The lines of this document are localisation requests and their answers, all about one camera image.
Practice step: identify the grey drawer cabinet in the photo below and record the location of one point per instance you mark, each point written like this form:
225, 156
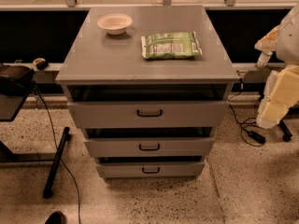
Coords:
101, 66

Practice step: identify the grey top drawer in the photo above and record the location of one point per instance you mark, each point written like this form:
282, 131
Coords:
144, 110

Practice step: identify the black shoe tip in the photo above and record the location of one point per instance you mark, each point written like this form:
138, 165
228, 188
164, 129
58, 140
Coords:
56, 217

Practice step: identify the black bag on table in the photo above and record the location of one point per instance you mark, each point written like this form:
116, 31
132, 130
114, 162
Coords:
15, 79

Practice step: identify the black chair base leg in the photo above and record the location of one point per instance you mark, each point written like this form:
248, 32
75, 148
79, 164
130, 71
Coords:
287, 135

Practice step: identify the grey middle drawer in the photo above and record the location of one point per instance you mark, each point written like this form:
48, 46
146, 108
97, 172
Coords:
148, 142

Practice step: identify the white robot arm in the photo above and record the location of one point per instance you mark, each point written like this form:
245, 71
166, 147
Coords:
282, 40

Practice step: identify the white bowl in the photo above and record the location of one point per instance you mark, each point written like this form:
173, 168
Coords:
115, 23

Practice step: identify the yellow black tape measure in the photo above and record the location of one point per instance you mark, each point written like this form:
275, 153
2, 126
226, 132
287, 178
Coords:
40, 63

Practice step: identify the black side table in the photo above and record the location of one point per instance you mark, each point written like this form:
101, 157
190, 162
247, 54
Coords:
10, 106

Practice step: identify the grey drawer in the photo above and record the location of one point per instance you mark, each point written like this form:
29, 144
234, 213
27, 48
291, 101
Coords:
148, 142
144, 110
145, 167

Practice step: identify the grey bottom drawer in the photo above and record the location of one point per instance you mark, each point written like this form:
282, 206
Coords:
145, 167

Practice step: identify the black power adapter with cable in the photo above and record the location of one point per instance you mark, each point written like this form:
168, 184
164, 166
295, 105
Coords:
258, 139

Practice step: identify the green chip bag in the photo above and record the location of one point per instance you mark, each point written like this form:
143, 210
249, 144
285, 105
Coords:
177, 45

